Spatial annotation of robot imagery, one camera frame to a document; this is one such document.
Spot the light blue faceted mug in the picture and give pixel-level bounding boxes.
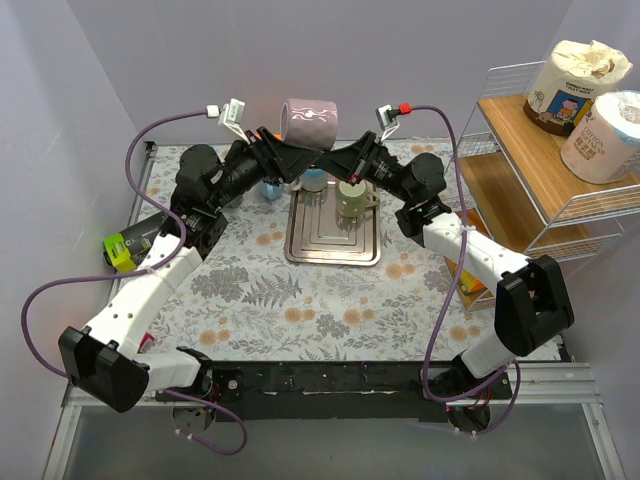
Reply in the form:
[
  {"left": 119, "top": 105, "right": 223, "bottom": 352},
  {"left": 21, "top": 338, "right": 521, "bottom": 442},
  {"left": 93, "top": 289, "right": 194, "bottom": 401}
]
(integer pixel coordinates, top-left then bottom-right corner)
[{"left": 258, "top": 182, "right": 284, "bottom": 201}]

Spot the green mug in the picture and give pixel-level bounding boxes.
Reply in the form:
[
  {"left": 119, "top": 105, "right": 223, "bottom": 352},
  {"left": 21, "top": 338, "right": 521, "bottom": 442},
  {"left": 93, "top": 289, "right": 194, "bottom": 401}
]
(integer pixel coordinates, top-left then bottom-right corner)
[{"left": 335, "top": 181, "right": 380, "bottom": 218}]

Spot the purple mug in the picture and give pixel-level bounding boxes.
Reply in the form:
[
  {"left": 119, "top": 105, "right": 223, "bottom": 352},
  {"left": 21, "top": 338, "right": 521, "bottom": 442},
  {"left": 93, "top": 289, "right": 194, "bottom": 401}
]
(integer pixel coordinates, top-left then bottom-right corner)
[{"left": 280, "top": 98, "right": 338, "bottom": 151}]

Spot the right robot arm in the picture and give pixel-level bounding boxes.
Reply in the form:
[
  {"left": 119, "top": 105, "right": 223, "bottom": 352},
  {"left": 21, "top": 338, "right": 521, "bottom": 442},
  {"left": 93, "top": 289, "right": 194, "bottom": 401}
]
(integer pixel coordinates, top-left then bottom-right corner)
[{"left": 315, "top": 134, "right": 575, "bottom": 398}]

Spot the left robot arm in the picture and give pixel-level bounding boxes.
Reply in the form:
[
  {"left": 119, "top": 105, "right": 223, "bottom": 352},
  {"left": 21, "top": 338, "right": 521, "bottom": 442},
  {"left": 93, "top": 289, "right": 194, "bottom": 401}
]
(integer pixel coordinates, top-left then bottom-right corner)
[{"left": 58, "top": 127, "right": 324, "bottom": 412}]

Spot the blue white mug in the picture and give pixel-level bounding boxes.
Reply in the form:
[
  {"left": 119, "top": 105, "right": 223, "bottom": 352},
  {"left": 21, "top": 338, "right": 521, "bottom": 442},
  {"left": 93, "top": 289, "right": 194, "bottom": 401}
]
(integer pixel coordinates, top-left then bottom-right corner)
[{"left": 290, "top": 168, "right": 328, "bottom": 193}]

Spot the steel tray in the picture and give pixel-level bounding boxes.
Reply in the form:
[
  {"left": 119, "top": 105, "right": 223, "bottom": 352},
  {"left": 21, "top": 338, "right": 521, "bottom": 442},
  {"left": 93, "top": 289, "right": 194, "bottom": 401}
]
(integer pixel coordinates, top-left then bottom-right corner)
[{"left": 284, "top": 176, "right": 381, "bottom": 266}]

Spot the green black box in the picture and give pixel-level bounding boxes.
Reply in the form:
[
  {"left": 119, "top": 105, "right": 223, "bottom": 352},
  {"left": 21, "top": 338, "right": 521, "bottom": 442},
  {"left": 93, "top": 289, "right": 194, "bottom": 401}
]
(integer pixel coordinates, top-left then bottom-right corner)
[{"left": 103, "top": 212, "right": 167, "bottom": 273}]

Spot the orange yellow box on shelf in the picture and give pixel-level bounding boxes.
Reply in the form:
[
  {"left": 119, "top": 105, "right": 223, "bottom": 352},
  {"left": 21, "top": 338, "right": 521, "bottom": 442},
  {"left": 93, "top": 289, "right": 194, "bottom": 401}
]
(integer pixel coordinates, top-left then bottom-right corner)
[{"left": 457, "top": 270, "right": 487, "bottom": 301}]

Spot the cartoon toilet paper roll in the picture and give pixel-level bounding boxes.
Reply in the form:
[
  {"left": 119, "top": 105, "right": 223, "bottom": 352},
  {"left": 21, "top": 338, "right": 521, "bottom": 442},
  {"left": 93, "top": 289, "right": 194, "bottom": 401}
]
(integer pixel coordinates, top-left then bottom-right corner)
[{"left": 523, "top": 40, "right": 633, "bottom": 137}]

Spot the orange pink sponge box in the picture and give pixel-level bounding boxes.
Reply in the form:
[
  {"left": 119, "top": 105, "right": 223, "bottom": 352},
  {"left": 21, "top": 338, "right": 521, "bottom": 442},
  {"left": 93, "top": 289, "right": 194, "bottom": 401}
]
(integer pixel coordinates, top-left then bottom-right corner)
[{"left": 138, "top": 333, "right": 155, "bottom": 353}]

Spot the pink toilet paper roll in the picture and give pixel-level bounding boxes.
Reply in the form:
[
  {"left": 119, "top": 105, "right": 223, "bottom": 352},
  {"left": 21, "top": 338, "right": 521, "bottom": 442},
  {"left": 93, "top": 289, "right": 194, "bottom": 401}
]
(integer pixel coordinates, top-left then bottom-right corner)
[{"left": 560, "top": 90, "right": 639, "bottom": 184}]

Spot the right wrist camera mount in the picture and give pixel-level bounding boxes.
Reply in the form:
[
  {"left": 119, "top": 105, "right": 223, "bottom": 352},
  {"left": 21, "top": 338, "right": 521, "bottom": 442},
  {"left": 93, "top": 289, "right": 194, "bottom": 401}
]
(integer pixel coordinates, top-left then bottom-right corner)
[{"left": 376, "top": 103, "right": 412, "bottom": 143}]

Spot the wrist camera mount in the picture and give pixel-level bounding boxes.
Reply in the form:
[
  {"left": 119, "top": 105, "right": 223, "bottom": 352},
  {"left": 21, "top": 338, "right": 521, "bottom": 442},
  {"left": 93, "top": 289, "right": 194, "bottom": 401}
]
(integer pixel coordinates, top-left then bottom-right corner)
[
  {"left": 376, "top": 103, "right": 412, "bottom": 143},
  {"left": 205, "top": 98, "right": 250, "bottom": 144}
]

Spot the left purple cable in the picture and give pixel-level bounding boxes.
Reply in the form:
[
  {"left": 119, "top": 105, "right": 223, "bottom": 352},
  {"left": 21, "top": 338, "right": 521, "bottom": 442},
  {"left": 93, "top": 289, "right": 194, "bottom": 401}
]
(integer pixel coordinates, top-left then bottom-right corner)
[{"left": 20, "top": 110, "right": 249, "bottom": 455}]

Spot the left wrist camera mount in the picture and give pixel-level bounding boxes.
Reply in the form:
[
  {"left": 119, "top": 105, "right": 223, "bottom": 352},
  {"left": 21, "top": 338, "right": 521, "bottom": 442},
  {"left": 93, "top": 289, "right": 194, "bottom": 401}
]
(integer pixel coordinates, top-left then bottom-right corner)
[{"left": 205, "top": 98, "right": 250, "bottom": 144}]

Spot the wire wooden shelf rack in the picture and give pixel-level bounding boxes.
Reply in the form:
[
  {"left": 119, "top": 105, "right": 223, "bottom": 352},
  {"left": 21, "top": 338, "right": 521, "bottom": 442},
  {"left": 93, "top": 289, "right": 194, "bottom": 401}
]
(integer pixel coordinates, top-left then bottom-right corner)
[{"left": 432, "top": 60, "right": 640, "bottom": 314}]

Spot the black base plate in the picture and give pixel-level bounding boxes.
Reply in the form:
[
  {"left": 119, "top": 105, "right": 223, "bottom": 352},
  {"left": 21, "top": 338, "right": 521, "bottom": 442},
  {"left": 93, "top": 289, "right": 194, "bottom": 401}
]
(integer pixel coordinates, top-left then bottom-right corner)
[{"left": 154, "top": 359, "right": 516, "bottom": 424}]

